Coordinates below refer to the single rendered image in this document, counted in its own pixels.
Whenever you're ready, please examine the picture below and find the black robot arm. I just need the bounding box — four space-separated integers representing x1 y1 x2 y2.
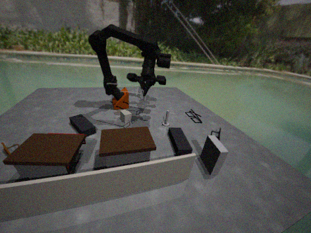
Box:
88 24 171 101

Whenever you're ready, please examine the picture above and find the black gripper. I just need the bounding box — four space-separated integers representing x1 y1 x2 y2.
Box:
127 63 166 96

